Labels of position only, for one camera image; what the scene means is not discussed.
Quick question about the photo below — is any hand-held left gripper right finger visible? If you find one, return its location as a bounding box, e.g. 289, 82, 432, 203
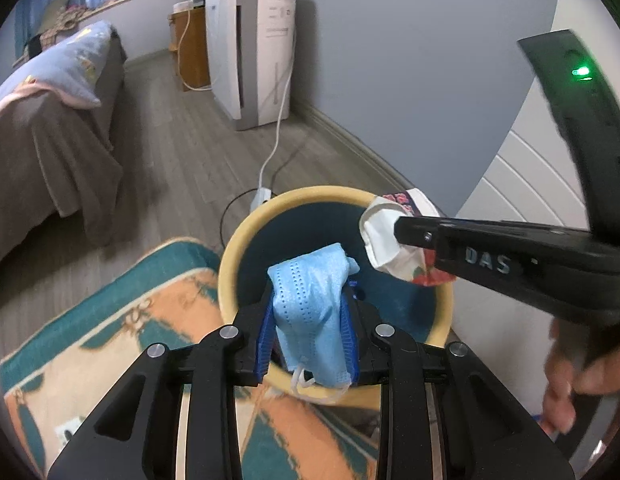
340, 285, 576, 480

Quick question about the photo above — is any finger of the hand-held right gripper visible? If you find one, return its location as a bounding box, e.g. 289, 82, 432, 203
393, 215, 591, 313

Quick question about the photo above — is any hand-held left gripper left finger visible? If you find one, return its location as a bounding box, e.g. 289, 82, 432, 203
47, 282, 278, 480

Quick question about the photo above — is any blue face mask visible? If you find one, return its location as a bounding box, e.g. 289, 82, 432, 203
267, 242, 361, 391

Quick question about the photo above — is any white red printed wrapper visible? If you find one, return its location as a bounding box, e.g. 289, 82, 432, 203
360, 187, 458, 287

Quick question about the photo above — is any yellow rimmed trash bin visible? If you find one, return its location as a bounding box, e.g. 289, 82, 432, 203
217, 186, 455, 406

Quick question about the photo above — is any person's right hand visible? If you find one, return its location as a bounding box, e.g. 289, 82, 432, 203
544, 317, 620, 433

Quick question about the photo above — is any white panelled door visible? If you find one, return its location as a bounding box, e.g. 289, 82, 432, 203
455, 130, 620, 461

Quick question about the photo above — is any patterned teal orange rug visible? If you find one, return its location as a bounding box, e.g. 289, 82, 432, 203
0, 237, 385, 480

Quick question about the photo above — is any bed with brown cover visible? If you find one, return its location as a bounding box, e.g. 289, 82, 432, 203
0, 20, 128, 281

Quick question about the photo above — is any white air purifier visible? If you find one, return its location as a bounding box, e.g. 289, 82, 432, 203
205, 0, 297, 132

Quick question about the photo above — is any wooden cabinet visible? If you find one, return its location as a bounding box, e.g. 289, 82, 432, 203
167, 2, 211, 92

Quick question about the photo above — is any blue pillow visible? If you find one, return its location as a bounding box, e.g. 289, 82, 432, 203
0, 20, 113, 126

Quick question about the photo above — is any checked clothes pile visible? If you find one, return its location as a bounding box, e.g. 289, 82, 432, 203
22, 5, 95, 57

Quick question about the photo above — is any black cable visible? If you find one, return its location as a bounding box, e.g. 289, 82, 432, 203
219, 190, 261, 252

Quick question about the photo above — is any white power cable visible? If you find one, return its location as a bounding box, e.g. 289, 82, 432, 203
259, 10, 297, 193

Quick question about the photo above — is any thin white cable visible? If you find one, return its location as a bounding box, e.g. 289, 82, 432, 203
177, 7, 213, 92

